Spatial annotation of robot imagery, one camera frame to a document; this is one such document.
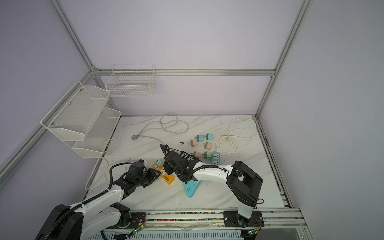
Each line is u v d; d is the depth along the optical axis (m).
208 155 0.96
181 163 0.64
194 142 1.03
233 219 0.73
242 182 0.45
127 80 0.95
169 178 0.85
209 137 1.05
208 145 1.01
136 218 0.74
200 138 1.05
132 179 0.67
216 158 0.93
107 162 0.93
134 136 1.04
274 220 0.75
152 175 0.77
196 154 0.96
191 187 0.82
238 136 1.10
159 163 0.86
